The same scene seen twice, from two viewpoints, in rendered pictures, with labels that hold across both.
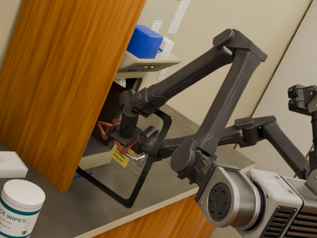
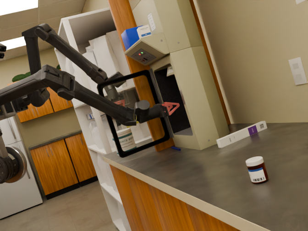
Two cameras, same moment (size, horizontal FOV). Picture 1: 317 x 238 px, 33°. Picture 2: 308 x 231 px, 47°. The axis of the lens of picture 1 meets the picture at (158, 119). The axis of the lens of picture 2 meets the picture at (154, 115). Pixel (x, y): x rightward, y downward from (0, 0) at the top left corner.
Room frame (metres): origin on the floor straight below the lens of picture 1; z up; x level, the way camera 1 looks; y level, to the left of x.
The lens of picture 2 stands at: (3.21, -1.14, 1.27)
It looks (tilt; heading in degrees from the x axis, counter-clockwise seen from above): 4 degrees down; 135
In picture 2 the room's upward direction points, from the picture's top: 18 degrees counter-clockwise
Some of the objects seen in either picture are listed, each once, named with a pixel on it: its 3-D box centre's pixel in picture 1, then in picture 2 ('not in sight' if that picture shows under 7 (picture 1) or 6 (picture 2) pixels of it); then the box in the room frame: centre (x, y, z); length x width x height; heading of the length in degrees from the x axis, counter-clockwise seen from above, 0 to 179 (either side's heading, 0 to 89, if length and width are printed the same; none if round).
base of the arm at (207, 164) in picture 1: (212, 177); (24, 98); (1.30, -0.19, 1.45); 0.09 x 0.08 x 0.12; 122
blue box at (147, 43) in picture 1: (141, 41); (134, 38); (1.92, 0.17, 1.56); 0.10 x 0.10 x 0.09; 63
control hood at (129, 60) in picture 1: (145, 64); (145, 52); (2.00, 0.13, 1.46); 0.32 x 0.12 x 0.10; 153
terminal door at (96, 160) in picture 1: (118, 144); (134, 112); (1.83, 0.10, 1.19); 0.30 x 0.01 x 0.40; 69
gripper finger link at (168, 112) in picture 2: not in sight; (169, 107); (2.05, 0.13, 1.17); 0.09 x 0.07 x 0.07; 62
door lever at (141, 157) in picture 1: (130, 153); not in sight; (1.78, 0.04, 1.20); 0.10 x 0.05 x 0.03; 69
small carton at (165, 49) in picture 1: (163, 46); (144, 33); (2.07, 0.10, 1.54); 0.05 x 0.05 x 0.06; 56
